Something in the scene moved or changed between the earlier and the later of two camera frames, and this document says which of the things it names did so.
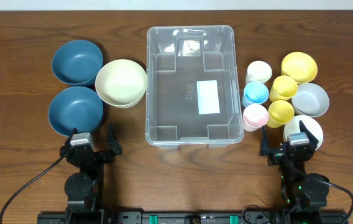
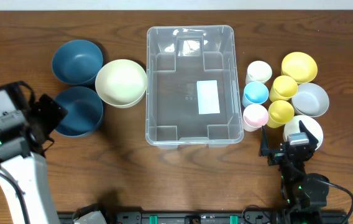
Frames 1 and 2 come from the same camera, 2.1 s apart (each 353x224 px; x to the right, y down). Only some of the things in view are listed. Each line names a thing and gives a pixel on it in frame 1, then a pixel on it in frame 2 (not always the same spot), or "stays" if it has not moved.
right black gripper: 284,155 stays
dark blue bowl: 77,62 stays
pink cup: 255,116 stays
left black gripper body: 94,155 -> 48,112
